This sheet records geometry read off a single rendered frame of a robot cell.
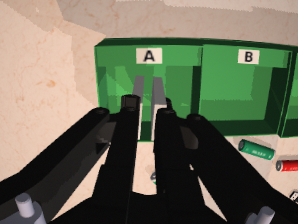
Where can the red aa battery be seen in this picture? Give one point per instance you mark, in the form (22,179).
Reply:
(287,165)

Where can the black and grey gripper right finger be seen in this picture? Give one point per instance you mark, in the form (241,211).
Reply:
(238,189)

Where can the black usb stick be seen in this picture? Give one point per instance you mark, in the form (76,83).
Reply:
(294,196)

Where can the green three-compartment bin rack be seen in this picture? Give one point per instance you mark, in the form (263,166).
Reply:
(247,93)

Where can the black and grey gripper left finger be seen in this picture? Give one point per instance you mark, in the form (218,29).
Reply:
(37,193)

